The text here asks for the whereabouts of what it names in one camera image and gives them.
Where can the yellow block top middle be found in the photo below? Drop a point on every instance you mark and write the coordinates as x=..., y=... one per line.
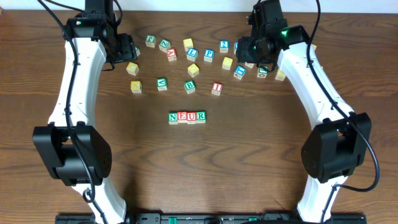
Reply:
x=188, y=44

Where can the green R block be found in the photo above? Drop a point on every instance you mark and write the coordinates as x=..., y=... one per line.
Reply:
x=201, y=117

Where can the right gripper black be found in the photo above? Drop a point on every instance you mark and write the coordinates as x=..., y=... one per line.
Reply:
x=245, y=50

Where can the green B block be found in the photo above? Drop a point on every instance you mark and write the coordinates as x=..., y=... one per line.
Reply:
x=190, y=86

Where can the blue P block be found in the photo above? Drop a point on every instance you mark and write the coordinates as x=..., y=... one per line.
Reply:
x=209, y=55

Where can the green L block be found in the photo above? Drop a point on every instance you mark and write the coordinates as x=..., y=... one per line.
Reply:
x=138, y=52

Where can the yellow block centre left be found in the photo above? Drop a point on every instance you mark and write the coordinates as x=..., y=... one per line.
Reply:
x=193, y=70

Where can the blue 2 block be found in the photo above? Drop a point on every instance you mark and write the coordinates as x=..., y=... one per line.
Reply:
x=224, y=46

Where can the red I block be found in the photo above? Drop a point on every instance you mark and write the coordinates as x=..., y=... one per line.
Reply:
x=216, y=89

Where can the green V block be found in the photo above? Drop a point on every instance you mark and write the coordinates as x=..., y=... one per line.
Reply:
x=162, y=84

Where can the red A block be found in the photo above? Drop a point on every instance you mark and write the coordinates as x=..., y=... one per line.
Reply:
x=171, y=55

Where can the green Z block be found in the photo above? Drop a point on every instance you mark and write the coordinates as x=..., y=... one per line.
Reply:
x=164, y=45

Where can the blue T block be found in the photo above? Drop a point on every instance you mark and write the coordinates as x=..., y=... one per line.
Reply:
x=239, y=72

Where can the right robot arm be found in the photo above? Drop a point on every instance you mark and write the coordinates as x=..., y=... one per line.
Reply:
x=339, y=137

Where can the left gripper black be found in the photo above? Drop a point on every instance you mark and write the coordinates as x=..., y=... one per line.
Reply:
x=126, y=48

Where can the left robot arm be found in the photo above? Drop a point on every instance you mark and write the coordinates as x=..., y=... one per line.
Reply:
x=69, y=145

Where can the blue D block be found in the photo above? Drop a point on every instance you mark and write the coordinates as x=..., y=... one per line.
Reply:
x=235, y=47

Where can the green J block right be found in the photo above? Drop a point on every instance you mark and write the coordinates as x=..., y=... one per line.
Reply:
x=261, y=73

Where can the green N block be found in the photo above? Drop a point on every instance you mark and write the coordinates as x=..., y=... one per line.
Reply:
x=173, y=118

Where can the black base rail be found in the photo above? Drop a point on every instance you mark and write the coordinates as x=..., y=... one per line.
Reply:
x=156, y=218

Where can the red E block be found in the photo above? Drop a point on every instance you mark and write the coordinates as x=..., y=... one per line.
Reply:
x=182, y=117

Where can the red u block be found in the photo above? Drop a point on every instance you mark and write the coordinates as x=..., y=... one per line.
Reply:
x=249, y=65
x=191, y=117

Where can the yellow K block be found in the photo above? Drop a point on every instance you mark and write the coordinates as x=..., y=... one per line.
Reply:
x=136, y=87

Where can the blue L block left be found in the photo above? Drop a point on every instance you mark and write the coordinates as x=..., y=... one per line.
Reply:
x=192, y=54

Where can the green j block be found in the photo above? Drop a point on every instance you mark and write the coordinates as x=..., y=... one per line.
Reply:
x=150, y=41
x=261, y=73

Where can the green J block far left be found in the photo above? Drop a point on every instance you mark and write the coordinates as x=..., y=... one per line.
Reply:
x=150, y=41

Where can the yellow S block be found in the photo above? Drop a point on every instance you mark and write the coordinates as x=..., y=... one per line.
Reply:
x=280, y=75

